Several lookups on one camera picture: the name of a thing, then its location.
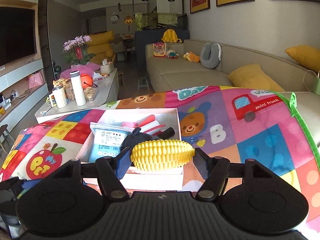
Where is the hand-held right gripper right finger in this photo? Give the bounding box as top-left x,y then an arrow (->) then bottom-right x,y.
193,147 -> 268,201

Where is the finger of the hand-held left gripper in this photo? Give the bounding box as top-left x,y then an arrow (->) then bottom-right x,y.
0,176 -> 33,201

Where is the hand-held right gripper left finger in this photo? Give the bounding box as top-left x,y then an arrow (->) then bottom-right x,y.
58,146 -> 133,200

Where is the blue packet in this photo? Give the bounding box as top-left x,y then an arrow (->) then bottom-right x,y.
89,122 -> 133,163

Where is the black plush toy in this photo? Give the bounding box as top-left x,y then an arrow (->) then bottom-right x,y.
121,127 -> 161,151

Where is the yellow corn toy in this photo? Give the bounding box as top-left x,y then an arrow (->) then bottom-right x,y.
130,139 -> 196,172

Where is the black cylindrical handle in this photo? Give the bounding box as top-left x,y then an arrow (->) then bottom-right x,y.
157,127 -> 176,140

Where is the white red foam rocket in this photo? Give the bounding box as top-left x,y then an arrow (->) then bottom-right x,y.
138,114 -> 167,135

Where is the pink cardboard box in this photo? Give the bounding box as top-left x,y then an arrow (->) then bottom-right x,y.
74,107 -> 185,191

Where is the dark wooden stool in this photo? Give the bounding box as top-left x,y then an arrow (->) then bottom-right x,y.
0,124 -> 15,153

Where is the colourful cartoon play mat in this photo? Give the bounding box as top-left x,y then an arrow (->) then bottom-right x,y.
0,85 -> 320,232

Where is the jar of gold coins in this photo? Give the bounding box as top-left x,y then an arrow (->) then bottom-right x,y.
83,86 -> 97,102

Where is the white coffee table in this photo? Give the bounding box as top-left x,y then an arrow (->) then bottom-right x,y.
34,67 -> 120,125

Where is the small grey stool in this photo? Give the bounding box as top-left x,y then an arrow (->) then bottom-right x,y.
137,76 -> 151,93

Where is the white thermos bottle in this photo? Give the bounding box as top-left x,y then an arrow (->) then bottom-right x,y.
69,70 -> 87,107

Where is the beige sofa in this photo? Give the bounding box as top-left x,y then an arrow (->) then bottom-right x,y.
145,39 -> 320,146

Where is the orange pumpkin bucket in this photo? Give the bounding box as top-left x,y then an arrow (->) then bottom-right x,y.
79,73 -> 95,88

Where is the clear snack jar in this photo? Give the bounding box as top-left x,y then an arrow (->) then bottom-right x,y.
64,78 -> 76,101

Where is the white mug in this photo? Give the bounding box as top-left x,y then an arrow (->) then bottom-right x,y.
48,84 -> 68,109

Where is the white tissue box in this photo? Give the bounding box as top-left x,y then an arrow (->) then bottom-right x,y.
99,58 -> 115,74

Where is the large yellow cushion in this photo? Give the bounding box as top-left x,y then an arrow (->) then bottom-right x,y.
228,64 -> 286,93

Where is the pink cloth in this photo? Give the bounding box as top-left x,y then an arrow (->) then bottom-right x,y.
59,63 -> 100,80

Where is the orange plush toy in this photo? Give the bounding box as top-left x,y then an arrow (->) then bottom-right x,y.
183,51 -> 201,63

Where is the grey neck pillow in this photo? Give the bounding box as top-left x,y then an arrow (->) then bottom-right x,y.
199,42 -> 223,70

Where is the pink gift bag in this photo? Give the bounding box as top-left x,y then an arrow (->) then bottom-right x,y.
27,71 -> 44,90

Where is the small plush doll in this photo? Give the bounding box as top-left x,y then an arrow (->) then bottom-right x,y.
166,48 -> 180,60

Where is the colourful toy box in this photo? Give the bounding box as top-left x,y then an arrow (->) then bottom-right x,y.
152,42 -> 167,58

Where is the pink flower plant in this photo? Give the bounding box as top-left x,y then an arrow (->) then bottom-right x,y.
62,35 -> 97,67

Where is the yellow backpack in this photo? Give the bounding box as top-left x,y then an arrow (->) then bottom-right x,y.
161,28 -> 183,43

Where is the green bag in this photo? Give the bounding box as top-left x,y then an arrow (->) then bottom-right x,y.
303,69 -> 320,93

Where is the hanging lantern ornament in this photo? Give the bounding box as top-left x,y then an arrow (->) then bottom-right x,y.
124,14 -> 135,33

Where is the black television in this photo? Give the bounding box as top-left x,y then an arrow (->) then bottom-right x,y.
0,6 -> 37,67

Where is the white wall shelf unit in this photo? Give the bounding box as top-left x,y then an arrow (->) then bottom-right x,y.
0,57 -> 50,131

